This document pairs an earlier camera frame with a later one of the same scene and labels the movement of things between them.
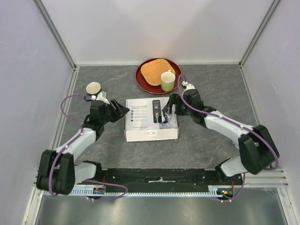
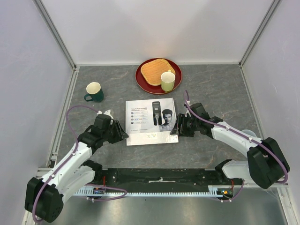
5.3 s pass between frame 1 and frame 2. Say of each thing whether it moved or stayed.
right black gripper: moved
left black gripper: moved
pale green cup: stayed
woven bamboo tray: stayed
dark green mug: stayed
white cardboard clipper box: moved
